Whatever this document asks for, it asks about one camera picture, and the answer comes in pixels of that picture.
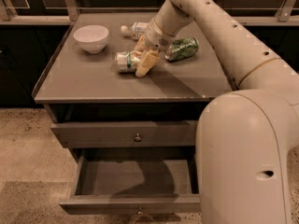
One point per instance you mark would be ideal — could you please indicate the green soda can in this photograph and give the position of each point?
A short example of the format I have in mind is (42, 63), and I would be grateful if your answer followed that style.
(181, 49)

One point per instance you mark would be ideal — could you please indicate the clear plastic water bottle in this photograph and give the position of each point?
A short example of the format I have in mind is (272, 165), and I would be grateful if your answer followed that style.
(135, 30)

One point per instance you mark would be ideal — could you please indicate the middle drawer knob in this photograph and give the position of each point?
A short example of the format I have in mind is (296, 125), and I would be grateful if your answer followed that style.
(140, 212)

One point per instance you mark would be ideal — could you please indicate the white ceramic bowl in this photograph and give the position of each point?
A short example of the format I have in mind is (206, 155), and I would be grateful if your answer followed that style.
(92, 38)

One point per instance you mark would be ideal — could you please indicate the grey drawer cabinet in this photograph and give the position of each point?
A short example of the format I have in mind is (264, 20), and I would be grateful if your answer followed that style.
(78, 86)

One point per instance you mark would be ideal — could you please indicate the closed grey top drawer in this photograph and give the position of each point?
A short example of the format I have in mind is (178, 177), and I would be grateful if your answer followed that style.
(122, 134)

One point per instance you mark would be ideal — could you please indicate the open grey middle drawer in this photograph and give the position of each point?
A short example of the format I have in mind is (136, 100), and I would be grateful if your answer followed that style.
(161, 180)

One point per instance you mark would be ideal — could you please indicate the round top drawer knob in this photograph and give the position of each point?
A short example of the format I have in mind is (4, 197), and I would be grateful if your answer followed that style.
(138, 137)

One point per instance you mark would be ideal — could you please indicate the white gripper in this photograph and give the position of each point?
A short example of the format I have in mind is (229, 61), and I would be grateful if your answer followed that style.
(155, 37)

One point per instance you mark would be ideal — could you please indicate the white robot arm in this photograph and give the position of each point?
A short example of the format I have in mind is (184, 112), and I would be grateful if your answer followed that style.
(244, 136)

